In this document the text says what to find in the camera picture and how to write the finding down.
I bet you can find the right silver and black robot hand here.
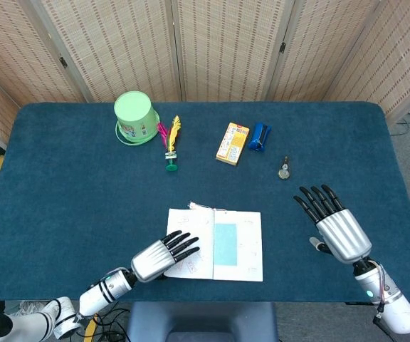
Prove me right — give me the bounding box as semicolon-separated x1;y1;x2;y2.
293;184;373;265

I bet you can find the left silver and black robot hand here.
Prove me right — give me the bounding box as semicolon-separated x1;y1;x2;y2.
130;230;201;284

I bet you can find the white and light-blue bookmark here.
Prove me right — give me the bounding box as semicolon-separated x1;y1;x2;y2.
189;201;241;281

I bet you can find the white lined notebook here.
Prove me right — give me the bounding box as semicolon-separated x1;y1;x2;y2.
163;208;264;282

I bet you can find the dark grey robot torso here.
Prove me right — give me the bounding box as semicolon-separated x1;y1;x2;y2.
126;301;279;342

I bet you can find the small glass bottle ornament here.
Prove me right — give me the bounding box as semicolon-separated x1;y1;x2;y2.
276;155;292;180

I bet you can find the feather shuttlecock with green base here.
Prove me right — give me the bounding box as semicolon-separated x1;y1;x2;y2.
157;115;183;174

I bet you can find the blue pencil sharpener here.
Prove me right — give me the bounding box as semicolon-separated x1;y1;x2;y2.
248;122;273;152

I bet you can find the yellow card box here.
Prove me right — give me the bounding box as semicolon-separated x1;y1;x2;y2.
215;122;251;167

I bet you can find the upturned green plastic bucket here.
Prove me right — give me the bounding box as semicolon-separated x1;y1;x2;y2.
113;90;160;146

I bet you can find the woven folding screen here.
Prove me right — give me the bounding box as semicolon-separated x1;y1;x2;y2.
0;0;410;143

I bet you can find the pink and yellow wire bundle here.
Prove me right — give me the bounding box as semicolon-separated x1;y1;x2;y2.
374;263;391;321

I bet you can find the black floor cable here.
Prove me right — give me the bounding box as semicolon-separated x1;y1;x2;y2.
83;306;131;342

